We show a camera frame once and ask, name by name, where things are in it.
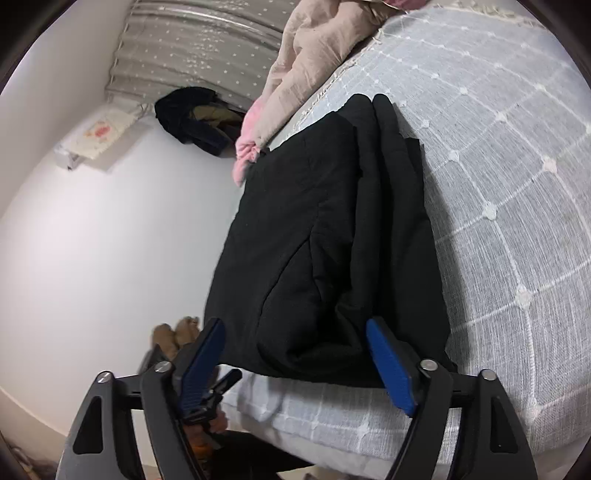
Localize person's left hand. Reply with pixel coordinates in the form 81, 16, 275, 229
151, 316, 202, 361

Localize black coat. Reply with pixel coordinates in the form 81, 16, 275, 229
205, 92, 459, 389

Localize dark hanging clothes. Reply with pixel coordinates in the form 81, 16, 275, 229
154, 86, 245, 157

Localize person's dark clothing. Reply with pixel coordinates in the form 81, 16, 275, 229
210, 430, 324, 480

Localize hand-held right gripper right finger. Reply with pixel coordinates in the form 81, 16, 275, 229
365, 316, 539, 480

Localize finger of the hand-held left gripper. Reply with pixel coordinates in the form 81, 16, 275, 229
209, 368, 243, 403

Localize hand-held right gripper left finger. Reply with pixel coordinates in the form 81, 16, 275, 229
55, 316, 228, 480

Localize light checked bedspread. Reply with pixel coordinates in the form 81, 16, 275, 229
222, 2, 591, 476

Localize pale pink duvet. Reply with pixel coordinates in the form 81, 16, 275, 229
233, 0, 432, 188

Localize person's left forearm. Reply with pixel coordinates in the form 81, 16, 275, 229
191, 408, 230, 463

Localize grey star-print curtain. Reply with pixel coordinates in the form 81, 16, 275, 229
105, 0, 301, 114

